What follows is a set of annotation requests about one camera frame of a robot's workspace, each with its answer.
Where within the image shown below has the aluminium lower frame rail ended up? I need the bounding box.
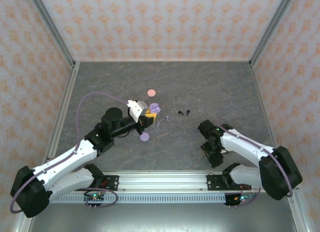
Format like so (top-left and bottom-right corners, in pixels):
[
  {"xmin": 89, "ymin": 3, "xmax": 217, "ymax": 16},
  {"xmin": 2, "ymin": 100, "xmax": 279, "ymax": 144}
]
[
  {"xmin": 287, "ymin": 189, "xmax": 312, "ymax": 232},
  {"xmin": 11, "ymin": 215, "xmax": 35, "ymax": 232}
]

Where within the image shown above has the controller board with lights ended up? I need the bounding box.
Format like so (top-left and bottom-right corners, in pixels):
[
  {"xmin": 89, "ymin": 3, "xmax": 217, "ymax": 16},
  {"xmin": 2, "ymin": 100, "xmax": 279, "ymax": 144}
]
[
  {"xmin": 226, "ymin": 193, "xmax": 256, "ymax": 206},
  {"xmin": 83, "ymin": 191, "xmax": 105, "ymax": 203}
]

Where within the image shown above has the brushed metal panel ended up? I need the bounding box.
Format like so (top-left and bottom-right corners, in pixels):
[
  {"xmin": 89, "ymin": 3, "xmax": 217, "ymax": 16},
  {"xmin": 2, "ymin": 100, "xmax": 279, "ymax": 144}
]
[{"xmin": 26, "ymin": 203, "xmax": 300, "ymax": 232}]

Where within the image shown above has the aluminium side rail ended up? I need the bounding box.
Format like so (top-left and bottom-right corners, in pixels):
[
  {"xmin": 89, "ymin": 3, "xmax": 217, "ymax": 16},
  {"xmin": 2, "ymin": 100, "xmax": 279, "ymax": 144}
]
[
  {"xmin": 249, "ymin": 61, "xmax": 278, "ymax": 153},
  {"xmin": 44, "ymin": 61, "xmax": 81, "ymax": 168}
]

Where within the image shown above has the aluminium corner post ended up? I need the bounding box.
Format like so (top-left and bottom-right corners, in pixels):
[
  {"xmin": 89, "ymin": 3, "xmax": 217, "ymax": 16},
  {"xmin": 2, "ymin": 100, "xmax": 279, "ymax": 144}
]
[
  {"xmin": 26, "ymin": 0, "xmax": 77, "ymax": 68},
  {"xmin": 249, "ymin": 0, "xmax": 299, "ymax": 68}
]

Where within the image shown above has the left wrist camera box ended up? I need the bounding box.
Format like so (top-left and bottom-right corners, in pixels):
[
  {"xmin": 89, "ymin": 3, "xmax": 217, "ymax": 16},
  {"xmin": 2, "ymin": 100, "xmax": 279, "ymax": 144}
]
[{"xmin": 126, "ymin": 99, "xmax": 151, "ymax": 123}]

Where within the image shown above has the aluminium base beam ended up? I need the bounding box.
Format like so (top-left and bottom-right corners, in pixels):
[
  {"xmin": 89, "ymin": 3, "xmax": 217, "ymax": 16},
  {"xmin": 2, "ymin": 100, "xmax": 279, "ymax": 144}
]
[{"xmin": 72, "ymin": 170, "xmax": 263, "ymax": 193}]

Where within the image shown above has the slotted grey cable duct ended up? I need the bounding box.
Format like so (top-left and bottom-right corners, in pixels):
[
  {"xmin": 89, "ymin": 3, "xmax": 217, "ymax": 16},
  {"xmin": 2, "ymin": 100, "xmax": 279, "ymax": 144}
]
[{"xmin": 49, "ymin": 193, "xmax": 227, "ymax": 204}]

